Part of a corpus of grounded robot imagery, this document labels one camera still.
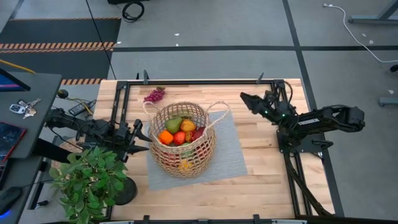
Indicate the yellow lemon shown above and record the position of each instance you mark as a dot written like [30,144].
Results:
[186,165]

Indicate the black hazard striped floor mat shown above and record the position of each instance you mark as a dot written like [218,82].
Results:
[62,31]

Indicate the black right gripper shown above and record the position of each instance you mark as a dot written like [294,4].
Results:
[278,110]

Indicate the black aluminium table frame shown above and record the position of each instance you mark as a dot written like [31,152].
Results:
[242,82]

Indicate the green leafy plant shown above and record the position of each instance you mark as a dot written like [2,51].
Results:
[87,183]

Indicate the computer monitor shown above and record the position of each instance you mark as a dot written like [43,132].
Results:
[9,82]

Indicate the key bunch with fob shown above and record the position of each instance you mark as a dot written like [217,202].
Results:
[23,109]

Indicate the red yellow peach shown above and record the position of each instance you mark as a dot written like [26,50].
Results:
[189,137]

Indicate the purple grape bunch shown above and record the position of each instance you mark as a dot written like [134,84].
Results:
[154,96]

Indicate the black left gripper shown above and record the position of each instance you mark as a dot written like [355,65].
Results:
[126,138]

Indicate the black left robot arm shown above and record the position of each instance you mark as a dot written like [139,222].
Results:
[77,124]

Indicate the round woven placemat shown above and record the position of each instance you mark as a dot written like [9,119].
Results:
[70,147]

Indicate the black power adapter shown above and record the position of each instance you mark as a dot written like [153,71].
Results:
[79,109]

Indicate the round red tomato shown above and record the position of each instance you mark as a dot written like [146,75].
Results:
[179,138]

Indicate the grey woven table mat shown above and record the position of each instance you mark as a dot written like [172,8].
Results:
[230,168]

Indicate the black caster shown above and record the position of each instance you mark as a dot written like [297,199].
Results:
[395,68]

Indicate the black round knob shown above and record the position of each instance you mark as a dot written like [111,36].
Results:
[63,93]

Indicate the orange red mango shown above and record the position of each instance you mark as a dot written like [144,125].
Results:
[188,125]

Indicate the red pomegranate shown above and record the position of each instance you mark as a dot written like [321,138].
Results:
[199,133]

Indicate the grey furniture foot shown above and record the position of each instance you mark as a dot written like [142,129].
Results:
[388,101]

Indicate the frame corner clamp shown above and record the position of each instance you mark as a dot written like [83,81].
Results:
[145,77]
[260,77]

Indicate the dark grey desk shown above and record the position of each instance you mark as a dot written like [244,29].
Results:
[37,93]

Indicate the grey desk base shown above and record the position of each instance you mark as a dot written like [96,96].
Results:
[373,20]

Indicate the orange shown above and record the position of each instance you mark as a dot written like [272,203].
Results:
[165,137]

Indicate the red edged tablet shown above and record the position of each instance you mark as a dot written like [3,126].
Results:
[9,137]

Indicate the black plant pot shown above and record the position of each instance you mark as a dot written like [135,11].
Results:
[129,193]

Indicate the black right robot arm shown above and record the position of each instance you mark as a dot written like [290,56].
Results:
[326,119]

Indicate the green pear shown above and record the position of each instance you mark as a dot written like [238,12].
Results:
[173,124]

